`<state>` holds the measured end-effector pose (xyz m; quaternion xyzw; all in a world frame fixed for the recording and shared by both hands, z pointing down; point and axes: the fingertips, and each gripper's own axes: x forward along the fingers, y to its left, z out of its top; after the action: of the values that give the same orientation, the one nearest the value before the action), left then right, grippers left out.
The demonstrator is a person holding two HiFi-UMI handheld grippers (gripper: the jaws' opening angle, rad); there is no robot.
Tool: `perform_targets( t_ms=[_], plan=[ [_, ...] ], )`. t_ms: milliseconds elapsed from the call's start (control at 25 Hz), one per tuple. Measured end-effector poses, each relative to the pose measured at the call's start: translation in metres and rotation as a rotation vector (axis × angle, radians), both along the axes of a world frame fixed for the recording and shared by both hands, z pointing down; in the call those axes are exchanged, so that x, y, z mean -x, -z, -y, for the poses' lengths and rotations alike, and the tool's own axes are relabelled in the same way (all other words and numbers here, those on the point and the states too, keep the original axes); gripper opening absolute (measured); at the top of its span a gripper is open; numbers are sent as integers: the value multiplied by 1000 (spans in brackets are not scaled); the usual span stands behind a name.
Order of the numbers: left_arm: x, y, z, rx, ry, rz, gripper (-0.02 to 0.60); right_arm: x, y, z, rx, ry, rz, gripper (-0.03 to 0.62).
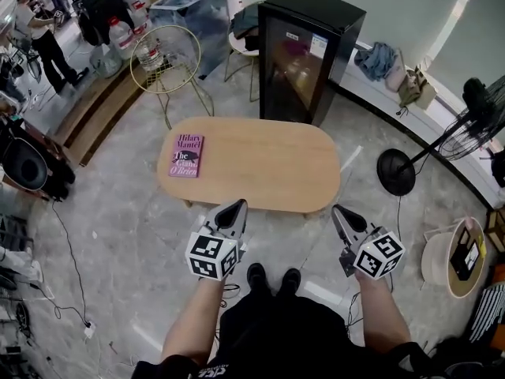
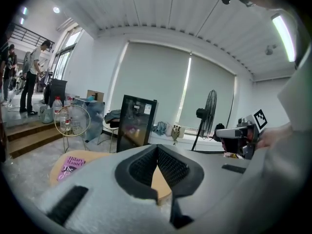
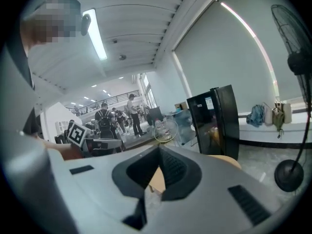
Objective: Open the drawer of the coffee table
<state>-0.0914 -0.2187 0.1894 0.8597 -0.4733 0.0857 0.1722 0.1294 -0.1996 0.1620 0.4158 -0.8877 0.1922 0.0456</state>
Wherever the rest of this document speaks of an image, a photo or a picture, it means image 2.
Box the gold wire chair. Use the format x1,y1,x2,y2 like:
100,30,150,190
54,104,91,154

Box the pink book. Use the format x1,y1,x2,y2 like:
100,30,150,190
57,156,86,182

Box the glossy blue-grey cabinet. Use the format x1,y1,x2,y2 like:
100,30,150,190
72,97,106,142

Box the white window bench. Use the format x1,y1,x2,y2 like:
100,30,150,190
151,129,220,143

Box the dark clothes pile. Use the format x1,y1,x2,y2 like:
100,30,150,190
104,109,122,128

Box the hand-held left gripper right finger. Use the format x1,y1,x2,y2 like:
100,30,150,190
157,144,267,230

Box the brown cardboard box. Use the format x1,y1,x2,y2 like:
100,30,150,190
86,89,105,103

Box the black mini fridge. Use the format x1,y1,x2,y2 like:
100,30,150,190
116,94,158,153

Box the long ceiling tube light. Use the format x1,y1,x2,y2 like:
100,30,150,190
271,13,297,63

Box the person's right forearm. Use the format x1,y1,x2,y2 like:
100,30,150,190
257,124,294,151

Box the blue denim clothes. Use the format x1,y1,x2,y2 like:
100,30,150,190
153,121,168,137

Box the white seat metal chair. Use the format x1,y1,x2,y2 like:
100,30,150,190
97,119,120,154

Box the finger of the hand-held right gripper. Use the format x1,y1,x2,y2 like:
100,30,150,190
215,127,244,139

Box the wooden step platform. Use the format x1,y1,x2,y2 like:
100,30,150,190
4,119,65,158

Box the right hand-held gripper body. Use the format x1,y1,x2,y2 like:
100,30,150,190
236,108,269,161

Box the pale green bucket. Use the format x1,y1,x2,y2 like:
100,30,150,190
39,105,55,124

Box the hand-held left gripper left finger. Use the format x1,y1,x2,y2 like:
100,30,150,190
39,144,172,234

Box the black standing fan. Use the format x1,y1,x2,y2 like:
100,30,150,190
191,89,218,152

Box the wooden coffee table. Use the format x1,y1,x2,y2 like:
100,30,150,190
48,149,173,206

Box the grey roller blind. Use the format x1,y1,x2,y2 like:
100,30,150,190
110,41,191,133
177,52,237,136

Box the black backpack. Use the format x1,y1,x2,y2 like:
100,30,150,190
214,123,226,137

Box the black metal railing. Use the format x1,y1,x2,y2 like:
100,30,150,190
11,23,49,47

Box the black cabinet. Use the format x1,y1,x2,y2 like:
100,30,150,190
44,78,68,107

